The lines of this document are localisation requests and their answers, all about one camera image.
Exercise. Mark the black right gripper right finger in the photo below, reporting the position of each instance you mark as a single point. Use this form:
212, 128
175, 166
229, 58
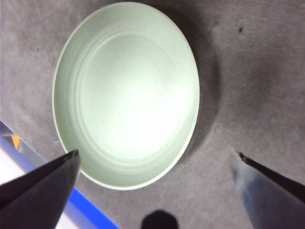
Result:
274, 198

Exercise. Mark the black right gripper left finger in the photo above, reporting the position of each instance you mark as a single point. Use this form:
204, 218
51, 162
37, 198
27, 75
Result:
40, 190

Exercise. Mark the pale green round plate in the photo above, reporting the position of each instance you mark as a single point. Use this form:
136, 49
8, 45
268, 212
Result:
128, 100

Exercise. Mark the white platform with blue edge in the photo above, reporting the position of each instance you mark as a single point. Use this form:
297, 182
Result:
12, 164

